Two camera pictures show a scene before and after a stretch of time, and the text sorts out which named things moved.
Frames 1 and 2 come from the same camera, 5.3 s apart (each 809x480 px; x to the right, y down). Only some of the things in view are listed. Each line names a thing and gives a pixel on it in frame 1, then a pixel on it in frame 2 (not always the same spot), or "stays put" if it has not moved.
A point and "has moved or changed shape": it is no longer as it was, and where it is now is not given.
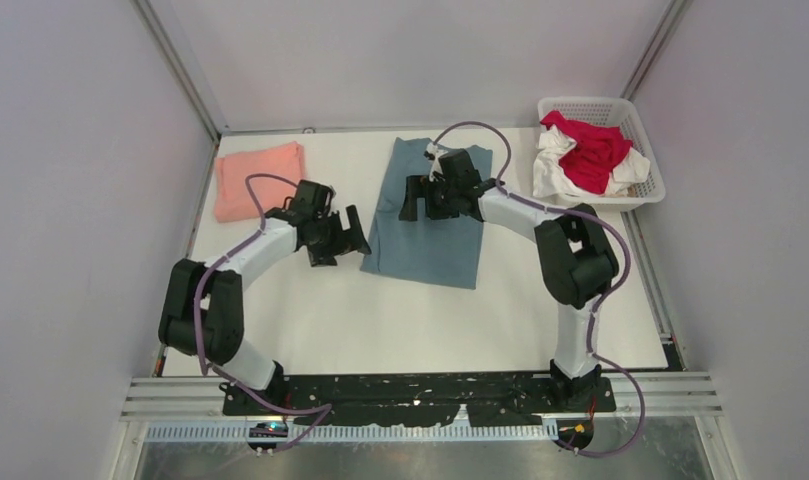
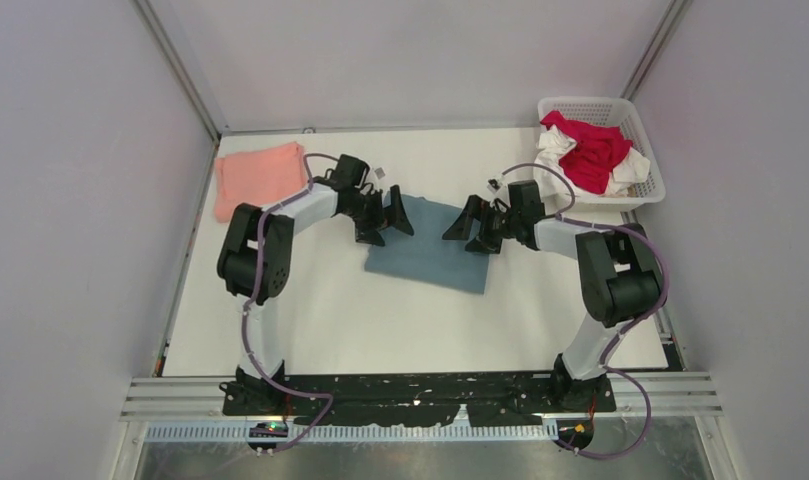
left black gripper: [346, 240] to [390, 216]
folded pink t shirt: [232, 200] stays put
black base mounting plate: [417, 400] stays put
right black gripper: [420, 187] to [461, 230]
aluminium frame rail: [203, 397] stays put
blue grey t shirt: [441, 251] has moved or changed shape
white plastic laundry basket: [617, 112] stays put
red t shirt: [597, 152] stays put
